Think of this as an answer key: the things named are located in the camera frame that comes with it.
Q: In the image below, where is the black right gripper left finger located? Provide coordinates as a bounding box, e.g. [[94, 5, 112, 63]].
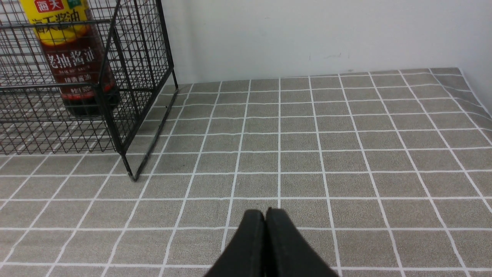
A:
[[205, 209, 265, 277]]

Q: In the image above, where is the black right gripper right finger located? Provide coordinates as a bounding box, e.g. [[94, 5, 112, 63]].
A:
[[265, 208, 339, 277]]

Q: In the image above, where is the dark soy sauce bottle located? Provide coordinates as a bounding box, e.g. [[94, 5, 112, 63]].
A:
[[20, 0, 121, 117]]

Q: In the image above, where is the grey grid-pattern tablecloth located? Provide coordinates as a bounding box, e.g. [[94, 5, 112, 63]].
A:
[[1, 68, 491, 277]]

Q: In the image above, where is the black wire mesh rack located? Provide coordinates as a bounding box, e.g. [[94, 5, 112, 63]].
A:
[[1, 0, 179, 181]]

